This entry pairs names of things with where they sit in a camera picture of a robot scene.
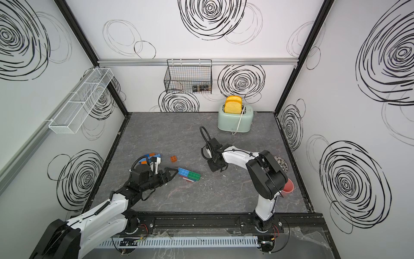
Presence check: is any white toaster cable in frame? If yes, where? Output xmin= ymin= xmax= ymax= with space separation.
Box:
xmin=231 ymin=105 xmax=246 ymax=136

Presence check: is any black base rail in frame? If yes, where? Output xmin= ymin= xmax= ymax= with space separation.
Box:
xmin=128 ymin=212 xmax=326 ymax=234

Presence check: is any green lego brick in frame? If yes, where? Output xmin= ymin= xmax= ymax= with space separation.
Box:
xmin=187 ymin=171 xmax=201 ymax=181

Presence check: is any black corner frame post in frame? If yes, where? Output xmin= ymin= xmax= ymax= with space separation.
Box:
xmin=274 ymin=0 xmax=334 ymax=115
xmin=54 ymin=0 xmax=129 ymax=117

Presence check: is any patterned ceramic bowl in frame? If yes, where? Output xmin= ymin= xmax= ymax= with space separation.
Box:
xmin=274 ymin=156 xmax=289 ymax=173

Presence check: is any white cable duct strip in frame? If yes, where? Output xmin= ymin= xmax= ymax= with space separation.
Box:
xmin=97 ymin=236 xmax=260 ymax=249

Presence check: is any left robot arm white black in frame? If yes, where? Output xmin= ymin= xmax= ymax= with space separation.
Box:
xmin=30 ymin=164 xmax=179 ymax=259

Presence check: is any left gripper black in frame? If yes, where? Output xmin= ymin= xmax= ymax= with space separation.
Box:
xmin=141 ymin=167 xmax=179 ymax=193

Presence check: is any light blue long lego brick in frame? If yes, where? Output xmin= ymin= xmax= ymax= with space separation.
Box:
xmin=179 ymin=168 xmax=189 ymax=178

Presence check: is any mint green toaster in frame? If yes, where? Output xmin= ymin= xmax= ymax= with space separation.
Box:
xmin=217 ymin=105 xmax=254 ymax=133

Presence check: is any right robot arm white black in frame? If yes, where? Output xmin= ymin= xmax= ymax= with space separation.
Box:
xmin=201 ymin=138 xmax=289 ymax=232

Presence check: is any black corner frame post right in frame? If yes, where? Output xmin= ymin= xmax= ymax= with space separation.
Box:
xmin=274 ymin=0 xmax=334 ymax=115

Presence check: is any black corner frame post left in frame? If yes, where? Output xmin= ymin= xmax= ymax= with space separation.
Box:
xmin=54 ymin=0 xmax=129 ymax=117

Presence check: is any yellow toast slice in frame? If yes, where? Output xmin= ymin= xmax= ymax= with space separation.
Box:
xmin=224 ymin=96 xmax=243 ymax=114

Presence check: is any grey wall rail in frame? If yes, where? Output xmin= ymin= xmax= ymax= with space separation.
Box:
xmin=98 ymin=57 xmax=298 ymax=67

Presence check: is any pink plastic cup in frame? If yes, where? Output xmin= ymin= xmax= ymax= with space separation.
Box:
xmin=281 ymin=179 xmax=295 ymax=196

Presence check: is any black wire wall basket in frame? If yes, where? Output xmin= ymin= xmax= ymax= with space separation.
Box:
xmin=163 ymin=65 xmax=213 ymax=95

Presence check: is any white wire wall shelf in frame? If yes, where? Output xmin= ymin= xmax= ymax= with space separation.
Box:
xmin=49 ymin=68 xmax=114 ymax=134

